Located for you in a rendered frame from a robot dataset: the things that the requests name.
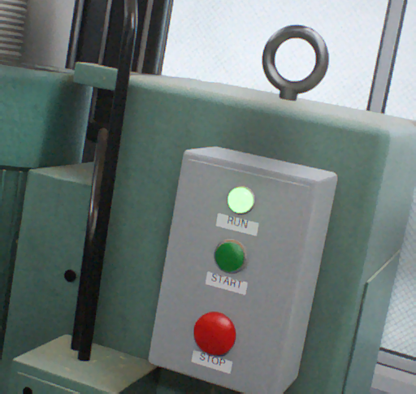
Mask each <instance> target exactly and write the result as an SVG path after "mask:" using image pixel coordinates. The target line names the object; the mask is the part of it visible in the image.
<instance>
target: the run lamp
mask: <svg viewBox="0 0 416 394"><path fill-rule="evenodd" d="M255 202H256V197H255V195H254V191H253V190H252V189H250V188H249V187H247V186H244V185H238V186H236V187H234V188H232V189H231V190H230V192H228V194H227V205H228V207H230V209H231V210H232V211H233V212H235V213H237V214H246V213H249V212H250V211H251V210H252V209H253V208H254V207H255Z"/></svg>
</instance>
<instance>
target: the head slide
mask: <svg viewBox="0 0 416 394"><path fill-rule="evenodd" d="M93 169H94V162H88V163H80V164H72V165H65V166H56V167H43V168H35V169H30V170H28V175H27V181H26V188H25V194H24V206H23V212H22V219H21V224H20V231H19V243H18V249H17V255H15V267H14V274H13V280H12V286H11V298H10V304H9V310H8V316H7V323H6V334H5V340H4V347H3V353H2V364H1V372H0V394H7V393H8V387H9V381H10V374H11V363H12V362H13V360H14V359H15V358H17V357H19V356H21V355H23V354H25V353H27V352H28V351H30V350H33V349H35V348H38V347H40V346H42V345H43V344H47V343H49V342H51V341H53V340H54V339H56V338H58V337H60V336H64V335H70V336H71V335H72V328H74V324H73V321H75V314H76V302H77V295H78V288H79V282H80V269H81V263H82V256H83V249H84V242H85V230H86V223H87V222H88V215H89V203H90V196H91V188H92V181H93Z"/></svg>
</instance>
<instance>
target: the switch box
mask: <svg viewBox="0 0 416 394"><path fill-rule="evenodd" d="M336 181H337V176H336V174H335V173H333V171H325V170H321V169H316V168H313V167H305V166H301V165H297V164H292V163H288V162H285V161H280V160H277V159H272V158H265V157H260V156H257V155H252V154H245V153H242V152H236V150H232V149H225V148H221V147H216V146H215V147H207V148H200V149H187V150H185V152H184V155H183V160H182V165H181V170H180V180H179V186H178V190H177V196H176V201H175V206H174V211H173V217H172V221H171V231H170V236H169V242H168V246H167V256H166V262H164V263H165V267H163V273H162V282H161V288H160V293H159V299H158V308H157V313H156V319H155V324H154V333H152V339H151V344H150V350H149V363H150V364H154V365H156V366H161V367H164V368H167V369H170V370H175V372H178V373H181V374H183V375H188V376H192V377H194V378H198V379H202V380H205V381H207V382H210V383H213V384H216V385H219V386H222V387H225V388H229V389H233V390H236V391H238V392H243V393H246V394H282V393H283V392H284V391H285V390H287V388H288V387H289V386H290V385H291V384H292V382H293V381H294V380H295V378H296V377H298V373H299V368H300V364H301V355H302V351H303V346H304V342H305V337H306V329H308V324H309V320H310V311H311V307H312V304H313V299H314V290H315V286H316V282H317V278H318V277H319V268H320V264H321V260H322V255H323V246H324V242H325V238H326V233H327V229H328V224H329V220H330V217H331V212H332V203H333V199H334V195H335V190H336ZM238 185H244V186H247V187H249V188H250V189H252V190H253V192H254V195H255V197H256V202H255V207H254V208H253V209H252V210H251V211H250V212H249V213H246V214H237V213H235V212H233V211H232V210H231V209H230V207H228V203H227V196H228V192H230V190H231V189H232V188H234V187H236V186H238ZM218 213H220V214H226V215H227V216H231V217H234V218H238V219H244V220H248V221H252V222H255V223H258V232H257V235H256V236H255V235H250V234H247V233H243V232H237V231H233V230H230V229H226V228H222V227H216V220H217V216H218ZM227 239H233V240H238V241H239V242H241V243H242V244H243V245H244V246H245V249H246V251H247V254H248V261H247V263H246V265H245V267H244V269H242V271H239V272H237V273H235V274H227V273H225V272H223V271H221V269H220V268H219V267H217V265H216V263H215V257H214V254H215V247H216V246H217V244H219V243H220V242H222V241H224V240H227ZM207 272H210V273H214V274H217V275H223V276H227V277H231V278H233V279H239V280H240V281H243V282H246V283H247V288H246V294H245V295H243V294H240V293H236V292H234V291H231V290H227V289H224V288H218V287H215V286H211V285H209V284H205V283H206V274H207ZM211 311H217V312H221V313H223V314H224V315H226V316H227V317H228V318H229V319H231V320H232V322H233V324H234V327H235V329H236V340H235V343H234V345H233V346H232V348H231V349H229V350H228V351H227V352H226V353H224V354H220V355H212V354H210V355H212V356H216V357H221V358H223V359H224V360H227V361H230V362H232V372H231V374H228V373H225V372H222V371H219V370H216V369H214V368H211V367H209V366H203V365H200V364H197V363H194V362H191V361H192V356H193V350H195V351H198V352H201V353H205V352H204V351H202V350H201V349H200V347H199V345H198V344H197V343H196V341H195V339H194V334H193V329H194V326H195V322H196V321H197V320H198V319H199V318H200V317H201V316H202V315H204V314H206V313H207V312H211ZM206 354H209V353H206Z"/></svg>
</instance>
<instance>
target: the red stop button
mask: <svg viewBox="0 0 416 394"><path fill-rule="evenodd" d="M193 334H194V339H195V341H196V343H197V344H198V345H199V347H200V349H201V350H202V351H204V352H205V353H209V354H212V355H220V354H224V353H226V352H227V351H228V350H229V349H231V348H232V346H233V345H234V343H235V340H236V329H235V327H234V324H233V322H232V320H231V319H229V318H228V317H227V316H226V315H224V314H223V313H221V312H217V311H211V312H207V313H206V314H204V315H202V316H201V317H200V318H199V319H198V320H197V321H196V322H195V326H194V329H193Z"/></svg>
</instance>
